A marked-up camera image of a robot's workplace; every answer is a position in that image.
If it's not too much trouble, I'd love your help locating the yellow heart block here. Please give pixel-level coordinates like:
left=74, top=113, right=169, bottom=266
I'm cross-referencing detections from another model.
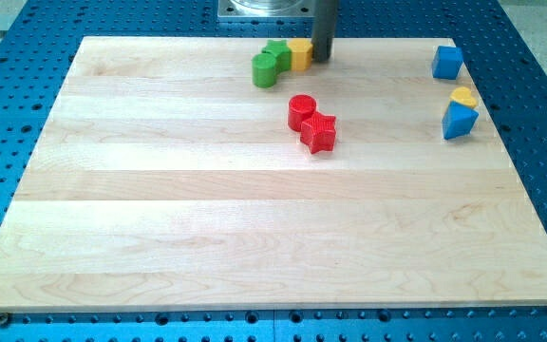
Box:
left=449, top=86, right=479, bottom=109

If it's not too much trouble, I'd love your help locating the blue triangle block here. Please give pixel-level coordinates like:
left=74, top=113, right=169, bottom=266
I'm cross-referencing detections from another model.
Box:
left=442, top=101, right=479, bottom=140

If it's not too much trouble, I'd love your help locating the green cylinder block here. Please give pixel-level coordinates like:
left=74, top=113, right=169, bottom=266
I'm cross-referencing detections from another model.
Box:
left=252, top=53, right=277, bottom=88

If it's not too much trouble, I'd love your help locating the light wooden board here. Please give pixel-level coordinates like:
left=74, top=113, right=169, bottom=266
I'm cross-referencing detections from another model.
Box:
left=0, top=36, right=547, bottom=313

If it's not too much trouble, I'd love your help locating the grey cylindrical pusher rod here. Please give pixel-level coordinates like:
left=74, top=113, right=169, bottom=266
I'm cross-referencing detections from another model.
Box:
left=311, top=0, right=340, bottom=63

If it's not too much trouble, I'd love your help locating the blue perforated metal table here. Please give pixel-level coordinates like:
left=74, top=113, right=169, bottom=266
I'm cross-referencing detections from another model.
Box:
left=0, top=1, right=547, bottom=341

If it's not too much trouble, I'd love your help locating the yellow hexagon block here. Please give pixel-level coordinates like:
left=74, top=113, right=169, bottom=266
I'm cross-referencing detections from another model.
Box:
left=287, top=38, right=313, bottom=71

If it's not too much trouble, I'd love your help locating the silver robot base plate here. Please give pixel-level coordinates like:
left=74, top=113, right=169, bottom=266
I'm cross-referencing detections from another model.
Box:
left=217, top=0, right=315, bottom=19

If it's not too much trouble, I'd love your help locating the red star block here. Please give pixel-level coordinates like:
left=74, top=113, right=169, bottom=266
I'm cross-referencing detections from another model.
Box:
left=300, top=111, right=336, bottom=154

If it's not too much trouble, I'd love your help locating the green star block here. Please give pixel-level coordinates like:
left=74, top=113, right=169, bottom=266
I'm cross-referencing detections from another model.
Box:
left=261, top=40, right=292, bottom=74

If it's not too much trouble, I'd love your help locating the blue cube block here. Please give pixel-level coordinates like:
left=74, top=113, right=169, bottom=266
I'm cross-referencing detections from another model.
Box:
left=431, top=46, right=463, bottom=80

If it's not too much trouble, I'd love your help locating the red cylinder block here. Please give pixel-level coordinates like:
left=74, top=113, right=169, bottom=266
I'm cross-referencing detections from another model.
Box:
left=288, top=94, right=317, bottom=132

